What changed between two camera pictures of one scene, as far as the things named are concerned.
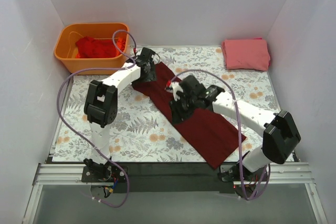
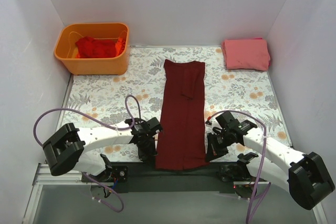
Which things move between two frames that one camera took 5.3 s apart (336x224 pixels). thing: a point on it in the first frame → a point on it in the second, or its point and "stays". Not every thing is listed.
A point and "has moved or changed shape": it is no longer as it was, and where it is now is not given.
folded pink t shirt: [247, 54] stays
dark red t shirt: [206, 130] has moved or changed shape
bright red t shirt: [87, 47] stays
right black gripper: [181, 107] → [217, 148]
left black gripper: [149, 74] → [147, 149]
